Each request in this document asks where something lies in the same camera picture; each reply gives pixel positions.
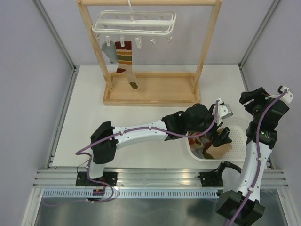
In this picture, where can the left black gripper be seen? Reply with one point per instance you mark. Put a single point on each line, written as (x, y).
(222, 139)

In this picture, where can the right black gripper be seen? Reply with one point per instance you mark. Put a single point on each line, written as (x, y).
(259, 95)

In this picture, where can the beige argyle sock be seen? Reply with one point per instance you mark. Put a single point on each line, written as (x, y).
(212, 152)
(201, 142)

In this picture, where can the beige argyle sock front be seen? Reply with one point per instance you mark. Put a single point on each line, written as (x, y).
(201, 142)

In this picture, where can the white plastic clip hanger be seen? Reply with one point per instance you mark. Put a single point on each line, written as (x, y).
(153, 24)

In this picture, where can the grey sock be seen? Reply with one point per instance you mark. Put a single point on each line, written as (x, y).
(110, 51)
(201, 153)

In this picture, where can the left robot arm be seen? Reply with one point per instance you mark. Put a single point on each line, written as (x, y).
(196, 121)

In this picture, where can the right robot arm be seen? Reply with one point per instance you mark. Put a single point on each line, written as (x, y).
(240, 201)

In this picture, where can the white perforated plastic basket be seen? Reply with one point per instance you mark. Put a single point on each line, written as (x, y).
(238, 127)

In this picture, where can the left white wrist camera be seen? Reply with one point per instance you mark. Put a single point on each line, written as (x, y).
(221, 111)

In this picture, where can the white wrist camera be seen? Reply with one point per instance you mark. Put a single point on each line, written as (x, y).
(284, 94)
(221, 111)

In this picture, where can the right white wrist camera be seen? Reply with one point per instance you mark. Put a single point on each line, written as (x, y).
(284, 94)

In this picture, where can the wooden hanger rack frame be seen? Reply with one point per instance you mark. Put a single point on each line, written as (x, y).
(155, 88)

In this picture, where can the white slotted cable duct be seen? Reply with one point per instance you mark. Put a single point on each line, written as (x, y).
(133, 193)

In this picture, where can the right aluminium frame post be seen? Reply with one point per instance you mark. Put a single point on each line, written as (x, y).
(273, 7)

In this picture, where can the aluminium frame post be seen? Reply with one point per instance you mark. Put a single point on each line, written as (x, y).
(273, 7)
(53, 32)

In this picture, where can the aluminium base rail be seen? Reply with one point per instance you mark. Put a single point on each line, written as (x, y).
(65, 177)

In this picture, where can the left aluminium frame post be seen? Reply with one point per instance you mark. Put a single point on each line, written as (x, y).
(53, 32)

